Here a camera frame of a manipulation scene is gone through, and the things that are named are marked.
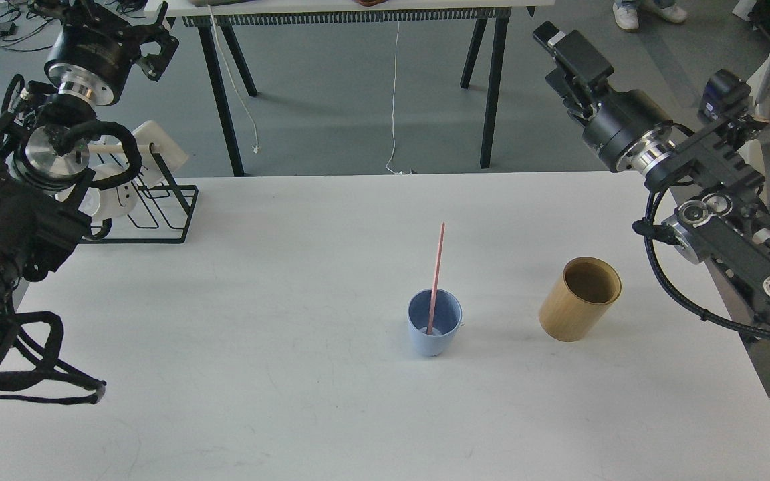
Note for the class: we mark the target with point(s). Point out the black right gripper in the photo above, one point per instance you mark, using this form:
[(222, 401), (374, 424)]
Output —
[(612, 122)]

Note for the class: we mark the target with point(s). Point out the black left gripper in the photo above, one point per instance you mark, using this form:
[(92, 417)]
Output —
[(94, 57)]

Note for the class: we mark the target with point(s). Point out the pink chopstick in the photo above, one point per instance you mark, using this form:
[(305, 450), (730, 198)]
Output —
[(435, 280)]

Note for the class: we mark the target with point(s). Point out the blue plastic cup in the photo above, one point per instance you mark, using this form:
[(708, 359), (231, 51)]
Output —
[(448, 320)]

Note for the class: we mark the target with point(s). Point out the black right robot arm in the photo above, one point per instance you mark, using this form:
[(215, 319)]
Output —
[(704, 199)]

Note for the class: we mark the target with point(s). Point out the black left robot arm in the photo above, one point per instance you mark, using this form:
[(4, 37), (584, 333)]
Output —
[(53, 149)]

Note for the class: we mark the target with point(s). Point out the person white shoe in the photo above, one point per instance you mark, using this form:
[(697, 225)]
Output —
[(626, 15)]

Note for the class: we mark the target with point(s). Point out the white background table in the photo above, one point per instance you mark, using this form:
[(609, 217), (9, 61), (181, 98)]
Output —
[(258, 50)]

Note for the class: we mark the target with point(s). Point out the white square board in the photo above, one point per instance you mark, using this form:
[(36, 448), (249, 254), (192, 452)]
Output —
[(153, 140)]

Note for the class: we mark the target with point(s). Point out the wooden dowel rod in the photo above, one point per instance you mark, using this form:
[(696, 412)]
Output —
[(119, 149)]

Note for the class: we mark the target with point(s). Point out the white plate in rack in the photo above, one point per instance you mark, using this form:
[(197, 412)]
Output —
[(108, 203)]

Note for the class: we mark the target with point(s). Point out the bamboo cylinder holder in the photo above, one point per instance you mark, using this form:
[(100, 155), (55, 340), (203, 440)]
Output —
[(579, 298)]

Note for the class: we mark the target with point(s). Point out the black wire dish rack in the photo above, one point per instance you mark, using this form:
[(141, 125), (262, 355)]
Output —
[(162, 215)]

